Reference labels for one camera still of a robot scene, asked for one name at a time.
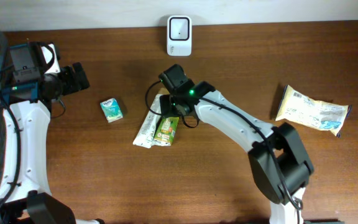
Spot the green drink pouch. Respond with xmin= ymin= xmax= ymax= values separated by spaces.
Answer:
xmin=153 ymin=117 xmax=179 ymax=146

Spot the white tube tan cap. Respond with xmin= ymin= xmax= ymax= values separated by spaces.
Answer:
xmin=133 ymin=88 xmax=168 ymax=149

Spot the teal white tissue pack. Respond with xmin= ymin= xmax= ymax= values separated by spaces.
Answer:
xmin=100 ymin=98 xmax=124 ymax=123

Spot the yellow white snack bag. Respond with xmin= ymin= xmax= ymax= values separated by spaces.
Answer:
xmin=275 ymin=85 xmax=352 ymax=138

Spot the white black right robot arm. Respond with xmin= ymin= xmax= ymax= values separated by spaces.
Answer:
xmin=158 ymin=64 xmax=314 ymax=223

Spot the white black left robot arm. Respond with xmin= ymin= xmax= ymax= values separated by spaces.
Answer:
xmin=0 ymin=42 xmax=90 ymax=223

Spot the white barcode scanner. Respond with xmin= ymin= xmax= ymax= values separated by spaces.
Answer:
xmin=167 ymin=15 xmax=192 ymax=57

